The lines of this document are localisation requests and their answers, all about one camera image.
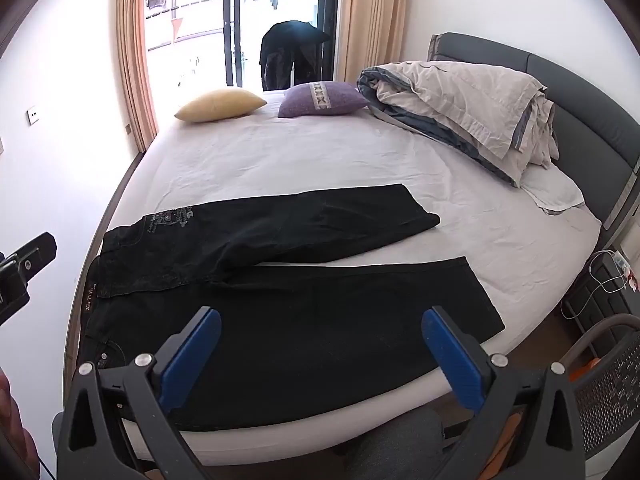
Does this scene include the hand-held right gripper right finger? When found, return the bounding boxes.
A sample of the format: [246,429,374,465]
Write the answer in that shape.
[420,305,586,480]

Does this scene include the bed with white sheet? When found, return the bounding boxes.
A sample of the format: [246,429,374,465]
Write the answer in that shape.
[65,87,603,461]

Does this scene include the purple patterned pillow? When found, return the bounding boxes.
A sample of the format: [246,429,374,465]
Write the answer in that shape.
[277,81,370,119]

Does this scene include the dark jacket on stand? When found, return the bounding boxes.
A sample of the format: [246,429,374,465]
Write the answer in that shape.
[259,20,332,92]

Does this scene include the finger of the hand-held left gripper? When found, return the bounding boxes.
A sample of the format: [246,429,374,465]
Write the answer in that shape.
[0,232,58,326]

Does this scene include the person's grey trouser leg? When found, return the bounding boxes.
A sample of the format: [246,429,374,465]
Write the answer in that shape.
[345,405,446,480]

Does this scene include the grey padded headboard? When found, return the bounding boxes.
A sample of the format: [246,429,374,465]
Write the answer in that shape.
[427,32,640,231]

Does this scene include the yellow pillow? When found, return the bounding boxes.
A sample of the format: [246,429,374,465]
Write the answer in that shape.
[174,88,268,122]

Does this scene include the white pillow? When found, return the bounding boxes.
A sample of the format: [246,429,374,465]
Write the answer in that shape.
[520,160,586,216]

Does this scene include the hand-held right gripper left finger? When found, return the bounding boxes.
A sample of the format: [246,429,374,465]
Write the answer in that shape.
[52,305,223,480]

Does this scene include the person's left forearm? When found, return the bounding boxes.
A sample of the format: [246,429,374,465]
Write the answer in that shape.
[0,370,41,480]

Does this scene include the black denim pants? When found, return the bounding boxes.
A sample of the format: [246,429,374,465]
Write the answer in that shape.
[80,184,506,433]

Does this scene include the dark nightstand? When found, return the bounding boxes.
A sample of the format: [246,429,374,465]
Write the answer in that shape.
[562,250,640,333]

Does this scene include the orange object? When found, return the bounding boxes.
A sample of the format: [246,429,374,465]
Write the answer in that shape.
[574,357,601,382]

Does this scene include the white charging cable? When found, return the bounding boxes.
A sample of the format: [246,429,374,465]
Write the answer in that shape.
[587,250,638,295]

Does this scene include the beige and grey duvet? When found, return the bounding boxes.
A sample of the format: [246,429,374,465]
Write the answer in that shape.
[356,60,560,188]

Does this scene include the grey mesh chair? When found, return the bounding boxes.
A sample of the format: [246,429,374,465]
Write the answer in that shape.
[555,312,640,461]

